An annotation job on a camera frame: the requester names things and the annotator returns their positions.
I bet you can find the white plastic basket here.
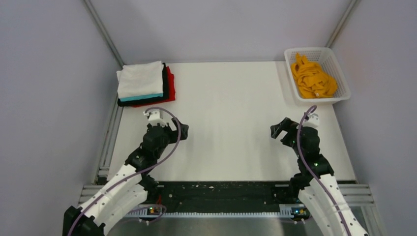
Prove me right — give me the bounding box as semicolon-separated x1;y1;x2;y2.
284;47;351;104

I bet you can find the folded red t shirt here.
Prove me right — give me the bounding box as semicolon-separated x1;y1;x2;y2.
133;64;176;107

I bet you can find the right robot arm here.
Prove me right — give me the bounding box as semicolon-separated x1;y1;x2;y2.
270;118;368;236

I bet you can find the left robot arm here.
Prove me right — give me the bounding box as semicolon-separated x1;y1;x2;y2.
62;118;189;236

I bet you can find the right controller board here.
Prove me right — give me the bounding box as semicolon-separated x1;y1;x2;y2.
291;208;310;221

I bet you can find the yellow t shirt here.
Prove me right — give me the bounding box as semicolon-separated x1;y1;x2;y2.
291;53;338;99

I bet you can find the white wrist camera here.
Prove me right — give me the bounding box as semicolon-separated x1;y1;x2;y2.
302;113;320;129
144;109;167;128

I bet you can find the frame post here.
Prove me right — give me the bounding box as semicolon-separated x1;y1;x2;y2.
325;0;361;48
82;0;124;68

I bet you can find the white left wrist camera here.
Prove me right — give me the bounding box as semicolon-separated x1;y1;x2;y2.
144;109;167;128

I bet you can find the folded cyan t shirt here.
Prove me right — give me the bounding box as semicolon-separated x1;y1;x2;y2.
119;93;163;102

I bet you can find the aluminium table frame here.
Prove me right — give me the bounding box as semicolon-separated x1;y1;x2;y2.
70;61;385;236

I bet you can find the right frame post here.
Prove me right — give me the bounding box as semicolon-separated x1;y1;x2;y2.
325;0;361;48

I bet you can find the left controller board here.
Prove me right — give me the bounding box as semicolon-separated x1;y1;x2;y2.
147;206;163;216

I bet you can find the folded black t shirt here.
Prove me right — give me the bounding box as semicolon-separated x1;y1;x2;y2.
117;61;176;107

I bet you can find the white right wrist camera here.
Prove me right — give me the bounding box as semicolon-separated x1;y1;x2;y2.
302;113;320;129

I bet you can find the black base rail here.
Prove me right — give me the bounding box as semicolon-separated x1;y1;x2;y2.
96;177;357;215

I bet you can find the controller board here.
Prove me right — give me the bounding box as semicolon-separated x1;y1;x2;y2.
291;208;310;221
147;206;163;216

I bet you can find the left frame post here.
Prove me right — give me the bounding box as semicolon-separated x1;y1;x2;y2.
82;0;124;68

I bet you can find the white t shirt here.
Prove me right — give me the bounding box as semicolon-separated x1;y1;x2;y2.
117;61;164;98

